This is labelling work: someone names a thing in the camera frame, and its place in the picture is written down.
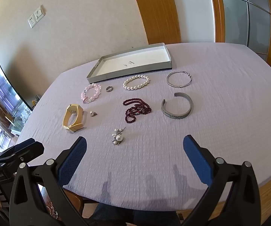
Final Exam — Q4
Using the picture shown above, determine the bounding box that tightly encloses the wide wooden door frame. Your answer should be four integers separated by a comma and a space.
129, 0, 182, 45

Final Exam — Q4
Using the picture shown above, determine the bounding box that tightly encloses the white pearl bracelet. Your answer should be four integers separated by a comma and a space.
123, 75, 151, 91

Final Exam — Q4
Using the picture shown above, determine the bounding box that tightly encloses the frosted glass door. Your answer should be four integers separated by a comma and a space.
220, 0, 271, 55

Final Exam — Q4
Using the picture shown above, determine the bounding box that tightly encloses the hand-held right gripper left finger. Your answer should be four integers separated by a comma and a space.
9, 136, 96, 226

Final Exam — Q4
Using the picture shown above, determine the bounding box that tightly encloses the wide silver cuff bracelet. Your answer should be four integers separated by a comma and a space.
161, 93, 193, 120

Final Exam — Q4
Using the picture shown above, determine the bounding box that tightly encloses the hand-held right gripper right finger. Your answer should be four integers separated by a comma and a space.
182, 135, 262, 226

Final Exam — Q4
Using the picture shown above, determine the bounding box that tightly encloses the narrow wooden door frame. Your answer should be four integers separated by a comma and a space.
208, 0, 226, 43

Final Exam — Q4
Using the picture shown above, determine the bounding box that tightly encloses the pink bead bracelet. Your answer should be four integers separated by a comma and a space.
80, 83, 102, 103

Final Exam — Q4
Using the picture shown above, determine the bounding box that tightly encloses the thin silver bangle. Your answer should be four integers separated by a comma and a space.
166, 71, 192, 89

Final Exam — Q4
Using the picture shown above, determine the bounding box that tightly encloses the wooden chair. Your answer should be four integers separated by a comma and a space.
38, 184, 97, 224

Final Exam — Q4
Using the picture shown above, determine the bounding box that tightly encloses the cream wristwatch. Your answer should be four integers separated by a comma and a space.
63, 104, 85, 133

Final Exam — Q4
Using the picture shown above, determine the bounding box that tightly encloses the lavender tablecloth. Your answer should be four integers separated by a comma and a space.
15, 43, 271, 212

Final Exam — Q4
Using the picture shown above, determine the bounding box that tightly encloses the pearl cluster brooch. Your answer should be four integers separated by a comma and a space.
112, 127, 127, 146

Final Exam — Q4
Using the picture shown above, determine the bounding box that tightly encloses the glass television stand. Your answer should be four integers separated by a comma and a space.
0, 108, 33, 150

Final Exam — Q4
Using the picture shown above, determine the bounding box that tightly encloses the white wall switch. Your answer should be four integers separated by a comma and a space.
34, 5, 45, 21

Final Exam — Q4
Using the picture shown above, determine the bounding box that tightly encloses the dark red bead necklace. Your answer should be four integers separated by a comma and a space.
122, 98, 152, 123

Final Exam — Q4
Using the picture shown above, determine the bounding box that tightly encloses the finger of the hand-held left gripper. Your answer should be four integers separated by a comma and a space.
0, 138, 44, 169

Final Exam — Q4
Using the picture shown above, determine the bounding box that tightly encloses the white wall socket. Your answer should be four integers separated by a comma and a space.
28, 14, 37, 29

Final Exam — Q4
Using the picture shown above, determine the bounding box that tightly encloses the flat screen television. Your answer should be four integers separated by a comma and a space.
0, 62, 34, 117

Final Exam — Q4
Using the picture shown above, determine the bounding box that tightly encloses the shallow grey cardboard box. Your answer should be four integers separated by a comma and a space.
86, 43, 173, 82

